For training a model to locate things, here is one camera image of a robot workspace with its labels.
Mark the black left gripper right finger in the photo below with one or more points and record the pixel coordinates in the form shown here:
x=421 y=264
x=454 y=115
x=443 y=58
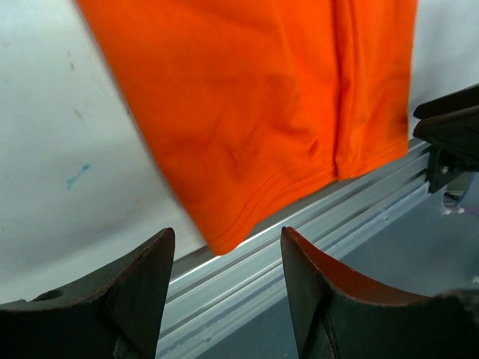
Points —
x=338 y=312

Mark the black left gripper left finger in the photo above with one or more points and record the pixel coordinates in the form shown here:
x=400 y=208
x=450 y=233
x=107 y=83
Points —
x=113 y=312

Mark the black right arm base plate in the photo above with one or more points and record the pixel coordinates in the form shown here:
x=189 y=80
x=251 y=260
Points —
x=442 y=168

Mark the orange t shirt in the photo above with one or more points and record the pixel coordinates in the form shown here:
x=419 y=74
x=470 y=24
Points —
x=248 y=106

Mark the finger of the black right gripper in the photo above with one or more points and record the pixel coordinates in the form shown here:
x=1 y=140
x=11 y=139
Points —
x=457 y=101
x=456 y=132

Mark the aluminium mounting rail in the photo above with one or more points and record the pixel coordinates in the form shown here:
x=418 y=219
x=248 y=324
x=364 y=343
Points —
x=258 y=300

